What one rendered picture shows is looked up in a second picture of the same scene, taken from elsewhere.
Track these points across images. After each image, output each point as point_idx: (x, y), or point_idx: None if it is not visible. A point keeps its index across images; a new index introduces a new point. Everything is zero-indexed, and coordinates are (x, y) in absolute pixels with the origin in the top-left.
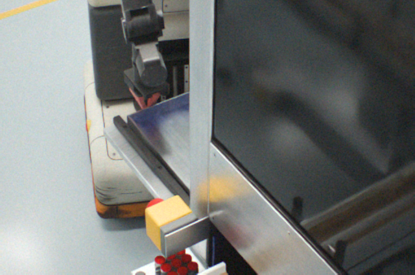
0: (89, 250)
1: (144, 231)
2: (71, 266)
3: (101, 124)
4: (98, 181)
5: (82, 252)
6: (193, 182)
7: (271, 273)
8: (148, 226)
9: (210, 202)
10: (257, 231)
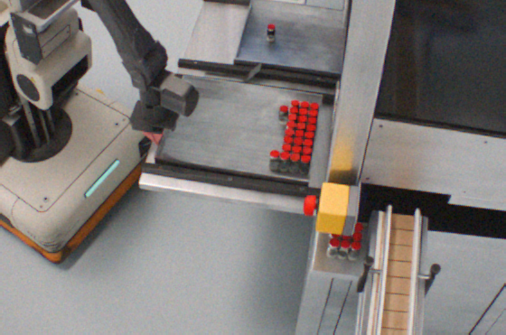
0: (70, 295)
1: (91, 250)
2: (73, 319)
3: (6, 191)
4: (47, 237)
5: (68, 302)
6: (337, 162)
7: (454, 182)
8: (323, 223)
9: (365, 168)
10: (439, 159)
